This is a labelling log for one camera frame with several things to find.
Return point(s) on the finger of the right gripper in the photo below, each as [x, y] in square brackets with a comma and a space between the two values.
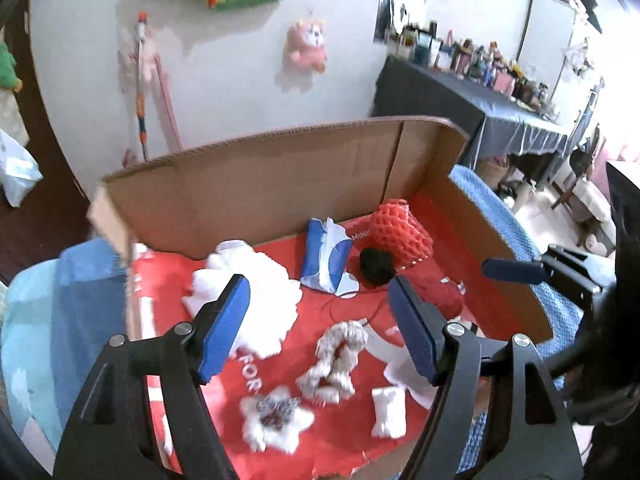
[530, 272]

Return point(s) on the blue soft cloth pouch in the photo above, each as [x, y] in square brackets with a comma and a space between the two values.
[327, 250]

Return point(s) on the light blue patterned bedding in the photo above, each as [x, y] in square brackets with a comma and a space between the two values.
[26, 364]

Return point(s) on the small white soft pad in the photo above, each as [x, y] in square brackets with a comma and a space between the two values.
[390, 413]

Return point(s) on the orange-red mesh bath pouf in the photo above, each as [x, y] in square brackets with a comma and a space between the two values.
[394, 228]

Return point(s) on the red knitted yarn item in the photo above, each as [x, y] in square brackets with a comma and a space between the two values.
[432, 289]

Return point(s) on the green plush toy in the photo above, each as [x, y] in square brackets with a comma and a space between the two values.
[8, 78]

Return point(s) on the cardboard box red lining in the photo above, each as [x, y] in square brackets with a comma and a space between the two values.
[166, 216]

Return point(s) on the black knitted soft item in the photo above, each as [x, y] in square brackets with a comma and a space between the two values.
[376, 266]

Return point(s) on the white fluffy star plush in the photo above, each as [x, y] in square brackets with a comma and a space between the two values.
[274, 420]

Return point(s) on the white plastic bag on door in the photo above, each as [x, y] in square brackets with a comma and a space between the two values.
[19, 171]

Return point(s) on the floral white scrunchie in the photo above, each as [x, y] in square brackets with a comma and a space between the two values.
[329, 380]

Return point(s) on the wall mirror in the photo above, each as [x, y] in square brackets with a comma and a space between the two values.
[393, 17]

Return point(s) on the white mesh bath pouf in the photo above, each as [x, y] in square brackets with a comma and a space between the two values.
[274, 296]

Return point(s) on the white wardrobe cabinet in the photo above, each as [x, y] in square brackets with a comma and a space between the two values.
[559, 50]

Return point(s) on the orange white stick on wall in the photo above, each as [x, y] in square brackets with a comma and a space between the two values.
[140, 84]

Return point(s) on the table with dark cloth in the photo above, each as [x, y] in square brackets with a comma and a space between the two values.
[494, 125]

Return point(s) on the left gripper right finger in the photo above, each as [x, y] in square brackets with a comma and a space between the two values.
[528, 434]

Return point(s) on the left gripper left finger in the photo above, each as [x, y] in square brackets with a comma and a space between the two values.
[110, 433]

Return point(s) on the pink plush toy on wall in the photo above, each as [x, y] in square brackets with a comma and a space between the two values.
[306, 47]

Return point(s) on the cosmetics bottles on table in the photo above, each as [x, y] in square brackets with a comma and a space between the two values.
[420, 47]

